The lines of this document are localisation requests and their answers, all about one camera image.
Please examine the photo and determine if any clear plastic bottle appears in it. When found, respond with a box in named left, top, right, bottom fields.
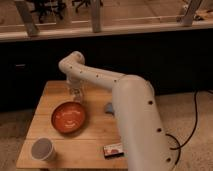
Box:
left=70, top=88, right=83, bottom=103

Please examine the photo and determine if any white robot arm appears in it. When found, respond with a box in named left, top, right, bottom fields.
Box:
left=58, top=51, right=175, bottom=171

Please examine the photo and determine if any red ceramic bowl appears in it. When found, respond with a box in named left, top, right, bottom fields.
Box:
left=51, top=102, right=86, bottom=134

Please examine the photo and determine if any small blue grey object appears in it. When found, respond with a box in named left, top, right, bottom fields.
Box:
left=104, top=103, right=114, bottom=114

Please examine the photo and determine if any white paper cup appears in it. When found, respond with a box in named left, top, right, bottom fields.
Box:
left=31, top=138, right=56, bottom=162

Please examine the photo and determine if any black office chair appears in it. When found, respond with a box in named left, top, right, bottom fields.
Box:
left=27, top=0, right=66, bottom=23
left=71, top=0, right=104, bottom=14

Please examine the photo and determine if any small red white box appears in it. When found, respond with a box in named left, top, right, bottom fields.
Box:
left=103, top=143, right=124, bottom=158

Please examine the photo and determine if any black cable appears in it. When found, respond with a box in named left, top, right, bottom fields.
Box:
left=165, top=89, right=200, bottom=166

